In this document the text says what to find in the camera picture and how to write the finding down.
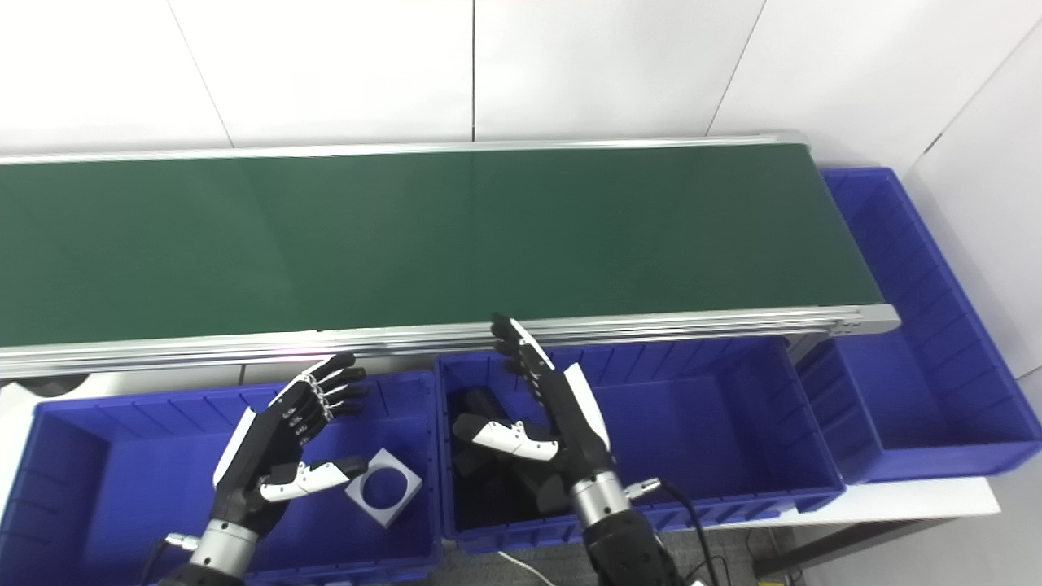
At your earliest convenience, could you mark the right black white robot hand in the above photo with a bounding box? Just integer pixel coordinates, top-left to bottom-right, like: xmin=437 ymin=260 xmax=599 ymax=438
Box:
xmin=452 ymin=313 xmax=614 ymax=489

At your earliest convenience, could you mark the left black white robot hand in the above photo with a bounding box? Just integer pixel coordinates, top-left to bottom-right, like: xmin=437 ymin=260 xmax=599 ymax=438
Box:
xmin=212 ymin=352 xmax=370 ymax=531

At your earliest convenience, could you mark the blue plastic bin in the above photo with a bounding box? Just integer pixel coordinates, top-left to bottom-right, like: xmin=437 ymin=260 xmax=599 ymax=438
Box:
xmin=793 ymin=167 xmax=1042 ymax=487
xmin=433 ymin=335 xmax=848 ymax=556
xmin=0 ymin=370 xmax=445 ymax=586

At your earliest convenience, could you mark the green conveyor belt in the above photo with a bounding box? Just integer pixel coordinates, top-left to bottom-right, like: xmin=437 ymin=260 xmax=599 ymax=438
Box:
xmin=0 ymin=144 xmax=885 ymax=348
xmin=0 ymin=131 xmax=901 ymax=380

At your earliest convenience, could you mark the black conveyor motor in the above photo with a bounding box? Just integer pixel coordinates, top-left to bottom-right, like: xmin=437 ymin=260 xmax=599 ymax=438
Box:
xmin=0 ymin=374 xmax=89 ymax=390

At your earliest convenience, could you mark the aluminium conveyor leg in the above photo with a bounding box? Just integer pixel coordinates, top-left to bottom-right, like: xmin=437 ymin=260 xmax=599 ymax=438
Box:
xmin=784 ymin=332 xmax=834 ymax=361

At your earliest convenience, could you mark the black parts pile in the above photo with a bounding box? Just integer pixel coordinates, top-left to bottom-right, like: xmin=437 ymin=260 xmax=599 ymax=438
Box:
xmin=452 ymin=435 xmax=572 ymax=519

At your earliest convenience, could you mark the white square plate with hole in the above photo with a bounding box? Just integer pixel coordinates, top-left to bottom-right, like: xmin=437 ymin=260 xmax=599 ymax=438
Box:
xmin=344 ymin=447 xmax=424 ymax=529

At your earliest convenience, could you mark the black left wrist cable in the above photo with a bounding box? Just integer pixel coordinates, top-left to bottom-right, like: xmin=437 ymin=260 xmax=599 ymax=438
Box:
xmin=142 ymin=532 xmax=201 ymax=586

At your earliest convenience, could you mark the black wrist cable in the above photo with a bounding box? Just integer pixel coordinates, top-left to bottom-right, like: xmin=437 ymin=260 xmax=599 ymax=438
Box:
xmin=625 ymin=478 xmax=723 ymax=586
xmin=142 ymin=532 xmax=201 ymax=586

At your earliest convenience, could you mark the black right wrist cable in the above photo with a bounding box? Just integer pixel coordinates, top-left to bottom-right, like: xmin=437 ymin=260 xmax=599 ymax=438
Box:
xmin=625 ymin=478 xmax=723 ymax=586

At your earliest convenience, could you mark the white floor cable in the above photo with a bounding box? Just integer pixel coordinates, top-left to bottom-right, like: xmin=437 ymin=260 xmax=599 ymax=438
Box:
xmin=495 ymin=549 xmax=558 ymax=586

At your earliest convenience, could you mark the dark table frame bar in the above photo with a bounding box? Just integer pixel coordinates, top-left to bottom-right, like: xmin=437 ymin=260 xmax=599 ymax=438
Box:
xmin=751 ymin=516 xmax=955 ymax=576

